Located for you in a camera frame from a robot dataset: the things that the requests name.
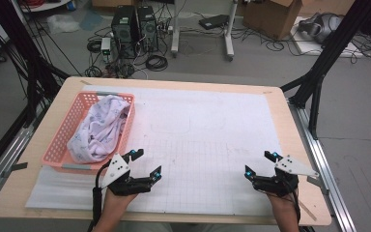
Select black computer tower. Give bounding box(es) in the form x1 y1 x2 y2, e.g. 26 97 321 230
136 5 159 53
110 5 139 60

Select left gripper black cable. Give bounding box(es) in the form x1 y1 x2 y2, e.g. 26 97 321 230
88 160 111 232

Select thin wooden strip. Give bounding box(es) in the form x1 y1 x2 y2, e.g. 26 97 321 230
298 199 318 222

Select aluminium rail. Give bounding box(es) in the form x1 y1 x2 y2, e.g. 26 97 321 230
0 105 46 212
288 100 357 232

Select coiled black cable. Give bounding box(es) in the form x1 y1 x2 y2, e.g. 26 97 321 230
145 54 169 73

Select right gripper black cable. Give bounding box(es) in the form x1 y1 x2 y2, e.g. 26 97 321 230
289 183 304 225

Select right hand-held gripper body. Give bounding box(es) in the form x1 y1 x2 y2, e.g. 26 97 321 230
252 155 320 198

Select white round table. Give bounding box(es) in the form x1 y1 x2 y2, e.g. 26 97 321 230
18 0 72 14

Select grey headset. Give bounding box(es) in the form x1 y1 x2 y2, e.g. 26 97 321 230
298 13 344 44

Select black flat box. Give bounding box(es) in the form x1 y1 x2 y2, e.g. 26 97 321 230
198 14 230 31

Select black metal frame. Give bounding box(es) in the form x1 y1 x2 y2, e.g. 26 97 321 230
0 0 71 129
279 0 371 140

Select white metal stand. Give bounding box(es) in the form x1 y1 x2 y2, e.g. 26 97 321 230
169 0 240 62

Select white board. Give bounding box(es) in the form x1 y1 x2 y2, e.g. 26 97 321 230
290 15 365 59

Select person's left hand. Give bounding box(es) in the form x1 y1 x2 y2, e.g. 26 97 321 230
98 188 139 224

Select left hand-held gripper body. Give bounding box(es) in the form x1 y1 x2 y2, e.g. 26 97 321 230
100 153 153 197

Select clear plastic bag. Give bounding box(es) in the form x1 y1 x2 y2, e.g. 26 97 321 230
46 13 80 35

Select person's right hand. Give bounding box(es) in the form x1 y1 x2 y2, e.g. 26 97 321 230
267 192 301 223

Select pink plastic basket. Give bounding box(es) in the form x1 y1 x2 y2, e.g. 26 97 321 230
41 91 136 177

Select lilac printed towel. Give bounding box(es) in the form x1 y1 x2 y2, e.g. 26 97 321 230
67 94 132 163

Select large cardboard box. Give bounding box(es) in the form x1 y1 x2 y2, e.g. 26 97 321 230
242 0 303 42

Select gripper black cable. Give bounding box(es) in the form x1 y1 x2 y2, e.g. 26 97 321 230
289 183 304 225
88 160 111 232

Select grey metal bracket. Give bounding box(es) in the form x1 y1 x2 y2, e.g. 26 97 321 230
306 175 330 196
1 161 29 179

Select tangle of black floor cables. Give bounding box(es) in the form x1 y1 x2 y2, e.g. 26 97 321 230
84 25 175 79

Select small white device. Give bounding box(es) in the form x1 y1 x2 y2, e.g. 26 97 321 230
100 37 112 63

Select white foam mat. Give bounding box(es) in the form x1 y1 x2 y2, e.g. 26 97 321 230
25 84 293 217

